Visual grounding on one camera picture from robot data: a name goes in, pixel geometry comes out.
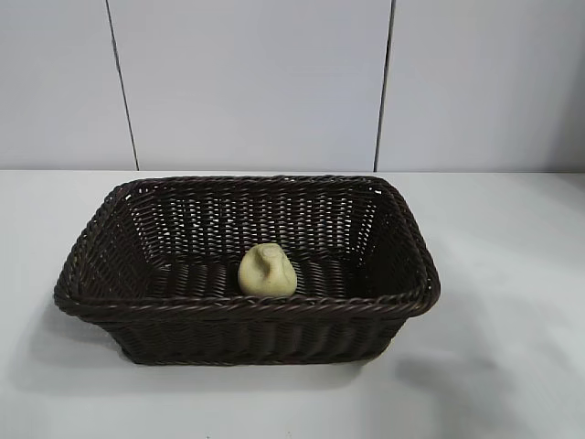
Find pale yellow egg yolk pastry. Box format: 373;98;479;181
237;243;297;297

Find dark brown wicker basket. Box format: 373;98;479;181
53;174;442;367

